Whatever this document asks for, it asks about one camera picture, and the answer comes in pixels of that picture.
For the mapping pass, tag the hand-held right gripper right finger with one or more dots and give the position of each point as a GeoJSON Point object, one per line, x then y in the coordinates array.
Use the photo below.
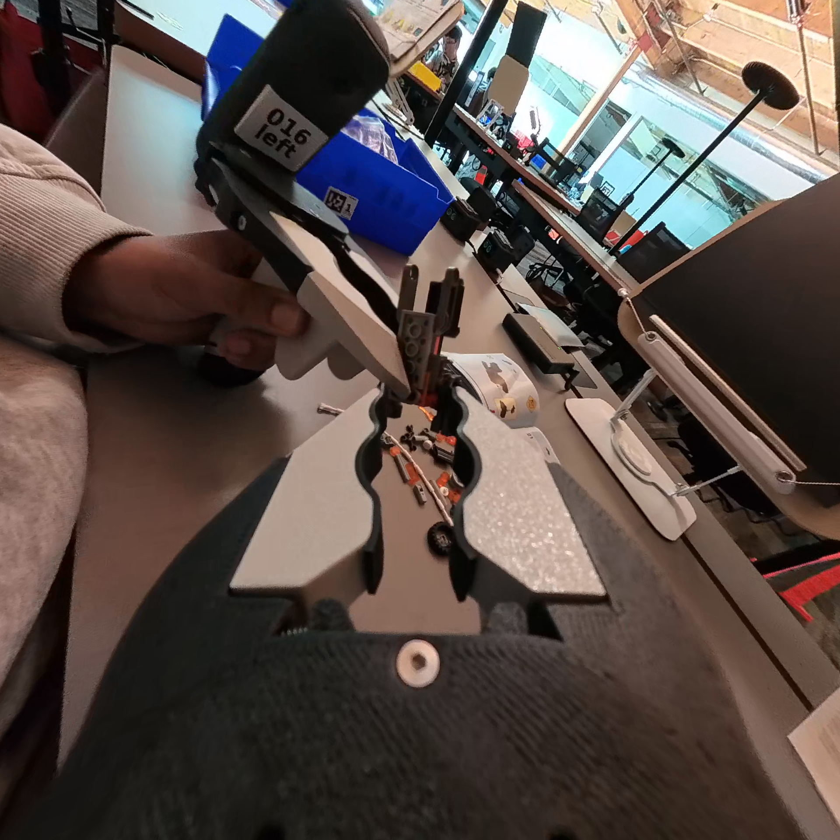
{"type": "Point", "coordinates": [525, 518]}

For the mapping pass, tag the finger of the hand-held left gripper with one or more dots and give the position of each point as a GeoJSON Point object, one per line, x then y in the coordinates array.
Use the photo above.
{"type": "Point", "coordinates": [354, 328]}
{"type": "Point", "coordinates": [305, 243]}

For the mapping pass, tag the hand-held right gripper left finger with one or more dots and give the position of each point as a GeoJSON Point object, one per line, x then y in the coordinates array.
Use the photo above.
{"type": "Point", "coordinates": [308, 518]}

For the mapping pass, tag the dark grey lego model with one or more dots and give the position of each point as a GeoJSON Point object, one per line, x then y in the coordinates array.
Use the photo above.
{"type": "Point", "coordinates": [412, 334]}

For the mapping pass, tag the person's left forearm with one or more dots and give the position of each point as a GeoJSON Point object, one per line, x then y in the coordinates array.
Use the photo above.
{"type": "Point", "coordinates": [52, 210]}

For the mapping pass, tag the pile of loose lego pieces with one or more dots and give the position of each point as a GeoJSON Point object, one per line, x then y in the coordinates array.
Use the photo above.
{"type": "Point", "coordinates": [439, 539]}

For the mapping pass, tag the lego instruction booklet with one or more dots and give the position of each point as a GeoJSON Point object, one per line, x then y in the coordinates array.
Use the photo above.
{"type": "Point", "coordinates": [499, 387]}

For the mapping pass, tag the person's left hand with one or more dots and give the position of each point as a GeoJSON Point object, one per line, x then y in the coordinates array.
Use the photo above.
{"type": "Point", "coordinates": [164, 289]}

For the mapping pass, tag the blue plastic bin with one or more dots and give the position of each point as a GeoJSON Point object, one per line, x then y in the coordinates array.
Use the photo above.
{"type": "Point", "coordinates": [387, 197]}

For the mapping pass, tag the clear plastic bag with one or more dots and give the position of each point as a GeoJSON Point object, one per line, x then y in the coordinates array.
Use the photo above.
{"type": "Point", "coordinates": [371, 134]}

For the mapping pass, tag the yellow plastic bin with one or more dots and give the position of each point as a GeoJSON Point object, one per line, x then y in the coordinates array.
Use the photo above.
{"type": "Point", "coordinates": [425, 75]}

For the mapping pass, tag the white desk lamp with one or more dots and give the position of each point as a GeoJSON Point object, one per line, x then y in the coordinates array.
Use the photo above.
{"type": "Point", "coordinates": [656, 499]}

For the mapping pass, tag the flat printed cardboard box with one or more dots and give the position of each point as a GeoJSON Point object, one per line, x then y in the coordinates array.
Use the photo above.
{"type": "Point", "coordinates": [420, 26]}

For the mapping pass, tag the small black box device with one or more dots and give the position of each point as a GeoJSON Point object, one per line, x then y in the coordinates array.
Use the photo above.
{"type": "Point", "coordinates": [506, 250]}
{"type": "Point", "coordinates": [467, 220]}

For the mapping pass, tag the black pillar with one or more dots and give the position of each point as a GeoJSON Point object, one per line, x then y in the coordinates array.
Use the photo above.
{"type": "Point", "coordinates": [469, 65]}

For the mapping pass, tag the black flat power adapter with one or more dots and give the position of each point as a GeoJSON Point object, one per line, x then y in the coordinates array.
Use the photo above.
{"type": "Point", "coordinates": [531, 341]}

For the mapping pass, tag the long wooden desk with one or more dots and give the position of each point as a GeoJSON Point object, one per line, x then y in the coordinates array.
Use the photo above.
{"type": "Point", "coordinates": [590, 246]}

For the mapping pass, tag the person's grey sweatshirt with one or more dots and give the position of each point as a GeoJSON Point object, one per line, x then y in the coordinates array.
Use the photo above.
{"type": "Point", "coordinates": [33, 492]}

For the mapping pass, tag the red and black chair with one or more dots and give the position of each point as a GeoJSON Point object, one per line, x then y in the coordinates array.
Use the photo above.
{"type": "Point", "coordinates": [807, 584]}

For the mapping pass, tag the black office chair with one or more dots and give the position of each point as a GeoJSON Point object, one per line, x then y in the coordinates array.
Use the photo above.
{"type": "Point", "coordinates": [656, 253]}

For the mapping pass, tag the short black floor lamp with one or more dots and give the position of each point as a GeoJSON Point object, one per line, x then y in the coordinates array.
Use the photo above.
{"type": "Point", "coordinates": [673, 148]}

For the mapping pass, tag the tall black floor lamp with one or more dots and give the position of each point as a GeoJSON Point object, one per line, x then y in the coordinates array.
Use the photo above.
{"type": "Point", "coordinates": [771, 85]}

